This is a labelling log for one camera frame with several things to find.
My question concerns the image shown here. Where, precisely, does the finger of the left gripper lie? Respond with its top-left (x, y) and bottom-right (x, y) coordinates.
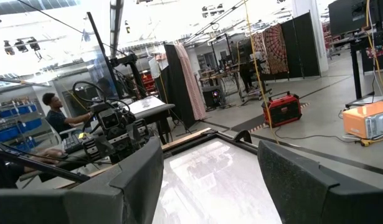
top-left (81, 135), bottom-right (115, 162)
top-left (126, 119), bottom-right (151, 147)

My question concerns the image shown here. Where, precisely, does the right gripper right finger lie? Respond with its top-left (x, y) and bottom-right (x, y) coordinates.
top-left (257, 139), bottom-right (383, 224)

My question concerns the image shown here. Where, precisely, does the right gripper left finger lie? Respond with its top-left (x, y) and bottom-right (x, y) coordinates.
top-left (0, 136), bottom-right (164, 224)

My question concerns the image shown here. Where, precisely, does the shelf with blue bins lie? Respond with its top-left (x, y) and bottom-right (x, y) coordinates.
top-left (0, 96), bottom-right (44, 153)

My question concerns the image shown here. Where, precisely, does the backlit keyboard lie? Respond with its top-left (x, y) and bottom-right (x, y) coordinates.
top-left (62, 133), bottom-right (87, 155)

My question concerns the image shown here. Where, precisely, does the white chair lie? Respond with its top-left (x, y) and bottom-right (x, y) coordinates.
top-left (43, 118), bottom-right (77, 147)

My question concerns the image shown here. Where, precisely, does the person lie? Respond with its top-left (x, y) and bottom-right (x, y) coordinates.
top-left (41, 92), bottom-right (95, 141)
top-left (0, 147), bottom-right (67, 190)

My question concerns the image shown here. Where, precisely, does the red storage rack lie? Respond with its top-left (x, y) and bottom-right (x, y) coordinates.
top-left (141, 70), bottom-right (157, 94)

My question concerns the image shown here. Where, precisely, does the black partition panel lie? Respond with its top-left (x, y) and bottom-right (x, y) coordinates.
top-left (153, 44), bottom-right (197, 129)

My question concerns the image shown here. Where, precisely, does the pink hanging cloth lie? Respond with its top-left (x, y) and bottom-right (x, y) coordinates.
top-left (174, 43), bottom-right (207, 121)

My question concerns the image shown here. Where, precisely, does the black computer tower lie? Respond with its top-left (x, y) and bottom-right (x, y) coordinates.
top-left (202, 85), bottom-right (226, 110)

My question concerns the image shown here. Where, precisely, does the orange pad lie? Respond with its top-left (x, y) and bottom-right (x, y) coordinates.
top-left (342, 101), bottom-right (383, 141)

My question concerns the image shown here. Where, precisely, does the wooden workbench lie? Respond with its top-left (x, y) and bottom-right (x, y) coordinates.
top-left (199, 60), bottom-right (242, 87)

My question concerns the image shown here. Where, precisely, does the red and black case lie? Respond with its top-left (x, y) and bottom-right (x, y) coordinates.
top-left (261, 91), bottom-right (303, 128)

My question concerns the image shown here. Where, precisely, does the black equipment cart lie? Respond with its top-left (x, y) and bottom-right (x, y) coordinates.
top-left (237, 37), bottom-right (273, 106)

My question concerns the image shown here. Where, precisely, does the black ceiling spotlight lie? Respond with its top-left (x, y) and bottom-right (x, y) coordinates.
top-left (3, 40), bottom-right (16, 56)
top-left (15, 39), bottom-right (29, 53)
top-left (26, 37), bottom-right (42, 52)

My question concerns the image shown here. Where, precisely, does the black standing desk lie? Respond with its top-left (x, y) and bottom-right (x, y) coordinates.
top-left (329, 27), bottom-right (383, 108)

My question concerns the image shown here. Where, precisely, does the white pillar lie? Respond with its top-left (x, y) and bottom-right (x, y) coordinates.
top-left (292, 0), bottom-right (329, 73)

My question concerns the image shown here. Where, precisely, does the black standing board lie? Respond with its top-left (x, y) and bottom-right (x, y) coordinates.
top-left (281, 11), bottom-right (321, 78)

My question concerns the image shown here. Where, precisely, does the patterned red tapestry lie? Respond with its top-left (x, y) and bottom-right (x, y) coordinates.
top-left (252, 23), bottom-right (289, 75)

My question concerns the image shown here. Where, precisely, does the black computer monitor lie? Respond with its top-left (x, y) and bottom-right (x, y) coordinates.
top-left (328, 0), bottom-right (381, 37)

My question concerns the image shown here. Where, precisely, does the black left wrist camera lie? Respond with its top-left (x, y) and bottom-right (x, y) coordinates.
top-left (97, 108), bottom-right (122, 131)

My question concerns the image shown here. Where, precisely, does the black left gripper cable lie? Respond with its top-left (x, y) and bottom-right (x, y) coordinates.
top-left (72, 80), bottom-right (131, 125)

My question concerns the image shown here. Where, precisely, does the long black floor cable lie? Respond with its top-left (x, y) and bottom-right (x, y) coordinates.
top-left (273, 126), bottom-right (351, 144)

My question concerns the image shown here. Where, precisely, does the white cable bundle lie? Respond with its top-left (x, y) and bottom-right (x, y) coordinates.
top-left (342, 133), bottom-right (383, 147)

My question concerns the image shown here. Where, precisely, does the black slanted frame pole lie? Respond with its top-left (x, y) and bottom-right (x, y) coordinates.
top-left (86, 11), bottom-right (123, 100)

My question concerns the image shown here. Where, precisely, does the yellow cable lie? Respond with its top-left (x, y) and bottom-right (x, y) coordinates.
top-left (242, 0), bottom-right (279, 144)
top-left (364, 0), bottom-right (383, 96)

